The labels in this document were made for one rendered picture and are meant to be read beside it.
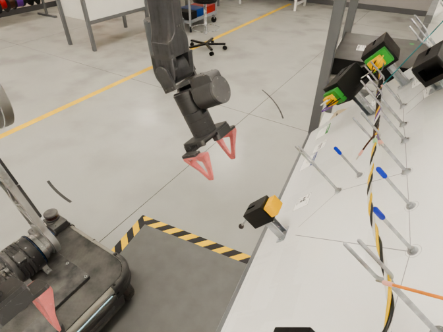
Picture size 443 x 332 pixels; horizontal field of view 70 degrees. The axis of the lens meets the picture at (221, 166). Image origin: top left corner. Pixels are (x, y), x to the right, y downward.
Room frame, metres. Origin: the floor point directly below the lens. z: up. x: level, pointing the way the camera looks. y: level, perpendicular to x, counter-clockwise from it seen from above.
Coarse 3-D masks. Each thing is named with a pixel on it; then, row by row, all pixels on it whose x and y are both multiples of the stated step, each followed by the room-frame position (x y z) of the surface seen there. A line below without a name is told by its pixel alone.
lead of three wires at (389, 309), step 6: (384, 276) 0.17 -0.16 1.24; (384, 288) 0.16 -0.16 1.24; (390, 288) 0.16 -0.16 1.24; (390, 294) 0.16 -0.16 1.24; (390, 300) 0.15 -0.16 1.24; (390, 306) 0.15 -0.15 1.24; (390, 312) 0.14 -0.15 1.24; (390, 318) 0.14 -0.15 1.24; (384, 324) 0.13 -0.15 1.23; (390, 324) 0.13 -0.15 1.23; (384, 330) 0.13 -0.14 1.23; (390, 330) 0.13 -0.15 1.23
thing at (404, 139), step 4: (372, 96) 0.58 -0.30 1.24; (364, 100) 0.59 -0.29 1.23; (376, 100) 0.58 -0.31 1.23; (368, 104) 0.58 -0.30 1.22; (380, 104) 0.57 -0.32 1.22; (372, 108) 0.58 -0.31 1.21; (380, 108) 0.57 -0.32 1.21; (380, 112) 0.57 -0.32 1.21; (384, 116) 0.57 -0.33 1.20; (388, 120) 0.56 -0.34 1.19; (392, 124) 0.56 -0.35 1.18; (396, 128) 0.55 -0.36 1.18; (396, 132) 0.55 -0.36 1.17; (400, 132) 0.55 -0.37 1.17; (400, 136) 0.55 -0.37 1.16; (404, 140) 0.54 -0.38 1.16; (408, 140) 0.54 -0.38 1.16
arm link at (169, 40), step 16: (160, 0) 0.64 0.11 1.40; (176, 0) 0.65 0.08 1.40; (160, 16) 0.64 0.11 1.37; (176, 16) 0.65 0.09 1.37; (160, 32) 0.64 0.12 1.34; (176, 32) 0.64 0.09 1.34; (160, 48) 0.64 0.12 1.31; (176, 48) 0.64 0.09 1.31; (160, 64) 0.64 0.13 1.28; (176, 64) 0.63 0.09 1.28; (192, 64) 0.67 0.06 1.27; (176, 80) 0.63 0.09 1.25
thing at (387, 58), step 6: (384, 48) 0.81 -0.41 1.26; (378, 54) 0.81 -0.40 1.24; (384, 54) 0.81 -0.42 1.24; (390, 54) 0.81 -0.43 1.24; (366, 60) 0.83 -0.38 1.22; (372, 60) 0.81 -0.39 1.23; (378, 60) 0.80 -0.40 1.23; (384, 60) 0.81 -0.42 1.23; (390, 60) 0.80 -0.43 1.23; (378, 66) 0.80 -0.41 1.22; (384, 66) 0.81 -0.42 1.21
